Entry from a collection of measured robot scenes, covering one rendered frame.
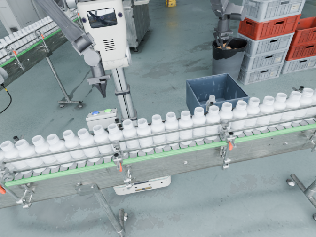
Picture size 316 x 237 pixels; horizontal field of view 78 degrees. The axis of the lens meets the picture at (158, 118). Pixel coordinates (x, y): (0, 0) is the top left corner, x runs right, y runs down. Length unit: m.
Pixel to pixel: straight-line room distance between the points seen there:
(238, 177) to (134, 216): 1.00
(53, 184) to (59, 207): 1.12
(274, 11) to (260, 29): 0.23
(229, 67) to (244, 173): 1.43
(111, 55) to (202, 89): 0.70
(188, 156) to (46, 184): 0.64
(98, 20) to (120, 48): 0.18
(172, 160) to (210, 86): 0.78
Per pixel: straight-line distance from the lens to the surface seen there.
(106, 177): 0.96
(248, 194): 1.97
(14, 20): 6.63
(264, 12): 2.87
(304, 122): 1.13
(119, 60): 1.26
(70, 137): 0.83
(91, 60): 0.82
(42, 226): 2.12
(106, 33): 1.20
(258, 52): 3.08
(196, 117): 0.82
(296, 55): 3.66
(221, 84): 1.55
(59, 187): 1.04
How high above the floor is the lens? 1.67
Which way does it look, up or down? 41 degrees down
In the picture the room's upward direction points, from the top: 7 degrees counter-clockwise
